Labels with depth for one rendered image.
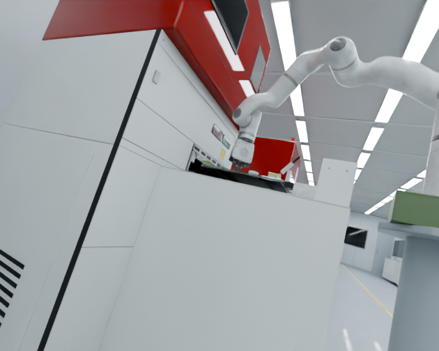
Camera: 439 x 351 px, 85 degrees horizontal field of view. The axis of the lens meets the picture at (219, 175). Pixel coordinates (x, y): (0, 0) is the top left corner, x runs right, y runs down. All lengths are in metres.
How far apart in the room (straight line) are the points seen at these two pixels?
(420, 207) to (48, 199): 1.05
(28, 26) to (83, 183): 1.67
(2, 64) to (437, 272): 2.38
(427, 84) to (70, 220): 1.19
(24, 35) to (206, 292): 2.06
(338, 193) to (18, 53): 2.14
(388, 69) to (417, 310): 0.73
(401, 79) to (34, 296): 1.30
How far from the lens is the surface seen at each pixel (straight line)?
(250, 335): 0.75
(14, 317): 0.99
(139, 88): 0.82
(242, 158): 1.11
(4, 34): 2.27
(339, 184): 0.77
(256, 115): 1.18
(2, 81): 2.22
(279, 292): 0.71
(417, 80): 1.05
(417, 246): 0.84
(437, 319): 0.83
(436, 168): 0.90
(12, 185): 1.13
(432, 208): 0.78
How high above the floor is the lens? 0.71
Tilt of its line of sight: 9 degrees up
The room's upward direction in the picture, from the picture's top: 16 degrees clockwise
